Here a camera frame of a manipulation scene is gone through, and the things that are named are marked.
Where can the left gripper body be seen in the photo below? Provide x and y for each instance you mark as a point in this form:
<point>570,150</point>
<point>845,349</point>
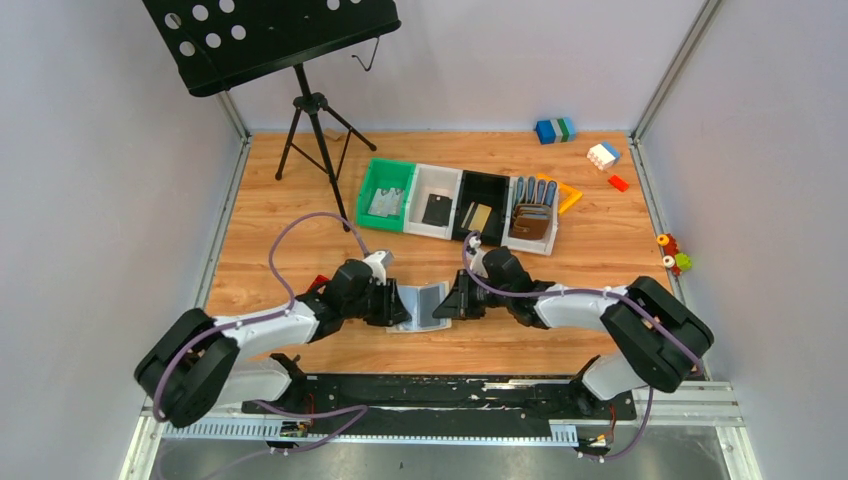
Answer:
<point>385,302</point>

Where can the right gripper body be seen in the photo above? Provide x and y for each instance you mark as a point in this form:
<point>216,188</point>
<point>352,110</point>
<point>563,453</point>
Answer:
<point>464,298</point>

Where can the beige card holder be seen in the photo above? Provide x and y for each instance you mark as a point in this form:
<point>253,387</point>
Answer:
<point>410,298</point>

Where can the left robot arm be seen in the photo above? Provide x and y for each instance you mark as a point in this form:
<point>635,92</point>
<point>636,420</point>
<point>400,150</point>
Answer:
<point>202,362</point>

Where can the red object under arm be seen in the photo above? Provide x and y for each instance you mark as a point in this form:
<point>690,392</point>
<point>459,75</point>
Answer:
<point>318,283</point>

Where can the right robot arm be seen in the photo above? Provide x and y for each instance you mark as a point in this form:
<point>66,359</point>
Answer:
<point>659,340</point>

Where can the grey card in holder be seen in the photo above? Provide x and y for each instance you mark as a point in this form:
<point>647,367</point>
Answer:
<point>430,297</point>

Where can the gold card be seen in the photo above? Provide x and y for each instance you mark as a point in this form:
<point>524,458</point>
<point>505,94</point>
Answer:
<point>476,217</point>

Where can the brown card holder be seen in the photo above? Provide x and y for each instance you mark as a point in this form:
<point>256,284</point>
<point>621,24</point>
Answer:
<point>530,221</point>

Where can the black card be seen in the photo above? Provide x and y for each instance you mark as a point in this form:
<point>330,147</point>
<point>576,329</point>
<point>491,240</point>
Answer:
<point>437,210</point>

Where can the grey cards in green bin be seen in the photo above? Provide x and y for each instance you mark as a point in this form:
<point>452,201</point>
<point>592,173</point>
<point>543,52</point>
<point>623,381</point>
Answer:
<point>386,202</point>

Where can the blue card holders row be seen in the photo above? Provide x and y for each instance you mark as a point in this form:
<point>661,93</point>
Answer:
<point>536,190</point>

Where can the white bin with holders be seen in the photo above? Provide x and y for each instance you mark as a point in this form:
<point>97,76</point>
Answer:
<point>541,247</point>

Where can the black plastic bin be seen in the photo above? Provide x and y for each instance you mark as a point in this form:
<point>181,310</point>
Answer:
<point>482,189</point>

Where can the white plastic bin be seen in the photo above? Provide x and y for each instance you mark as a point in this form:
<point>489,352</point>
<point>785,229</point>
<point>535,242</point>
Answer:
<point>430,179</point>

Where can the green plastic bin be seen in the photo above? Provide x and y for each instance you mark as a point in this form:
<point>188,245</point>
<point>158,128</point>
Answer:
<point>384,173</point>

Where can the red toy brick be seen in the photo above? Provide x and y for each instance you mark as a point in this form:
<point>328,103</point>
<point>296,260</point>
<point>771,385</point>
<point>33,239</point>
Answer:
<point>618,183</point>

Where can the blue green toy block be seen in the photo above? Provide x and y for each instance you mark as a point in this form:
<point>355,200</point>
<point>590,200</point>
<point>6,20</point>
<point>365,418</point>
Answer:
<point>556,130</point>

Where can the white blue toy block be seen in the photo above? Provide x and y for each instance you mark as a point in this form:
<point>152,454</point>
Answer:
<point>603,155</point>

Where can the colourful toy vehicle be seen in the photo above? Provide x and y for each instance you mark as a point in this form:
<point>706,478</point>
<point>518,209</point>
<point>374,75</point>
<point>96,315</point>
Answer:
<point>673,258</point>

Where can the black music stand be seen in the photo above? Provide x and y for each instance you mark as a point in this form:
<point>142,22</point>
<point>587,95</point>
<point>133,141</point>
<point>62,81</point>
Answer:
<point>218,45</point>

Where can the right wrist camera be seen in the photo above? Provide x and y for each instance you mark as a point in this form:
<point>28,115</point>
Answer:
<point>474,254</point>

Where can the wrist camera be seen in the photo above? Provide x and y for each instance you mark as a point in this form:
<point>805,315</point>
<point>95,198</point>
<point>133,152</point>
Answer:
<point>474,254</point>
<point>378,262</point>

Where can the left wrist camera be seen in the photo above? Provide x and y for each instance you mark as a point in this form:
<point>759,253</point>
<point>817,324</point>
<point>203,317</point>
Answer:
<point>378,262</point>

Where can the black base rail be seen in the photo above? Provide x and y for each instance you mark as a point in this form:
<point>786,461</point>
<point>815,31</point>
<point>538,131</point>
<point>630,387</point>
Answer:
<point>449,407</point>

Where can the orange toy frame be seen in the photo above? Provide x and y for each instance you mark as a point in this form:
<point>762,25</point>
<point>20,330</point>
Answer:
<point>568,195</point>

